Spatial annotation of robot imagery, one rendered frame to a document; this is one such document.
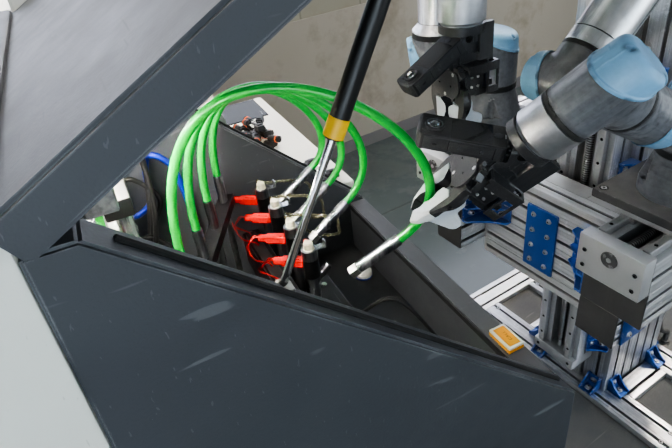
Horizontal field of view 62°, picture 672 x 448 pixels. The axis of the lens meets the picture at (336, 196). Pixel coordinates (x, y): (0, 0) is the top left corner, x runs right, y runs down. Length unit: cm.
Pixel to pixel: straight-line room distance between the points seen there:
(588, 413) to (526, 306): 46
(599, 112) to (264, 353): 44
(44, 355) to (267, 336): 18
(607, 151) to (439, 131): 73
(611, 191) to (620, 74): 58
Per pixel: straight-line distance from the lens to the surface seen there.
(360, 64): 46
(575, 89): 68
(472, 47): 94
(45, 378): 50
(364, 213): 129
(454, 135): 72
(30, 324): 46
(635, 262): 113
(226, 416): 57
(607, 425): 187
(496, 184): 74
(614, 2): 87
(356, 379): 62
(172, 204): 81
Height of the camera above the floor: 166
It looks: 31 degrees down
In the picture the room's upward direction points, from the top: 7 degrees counter-clockwise
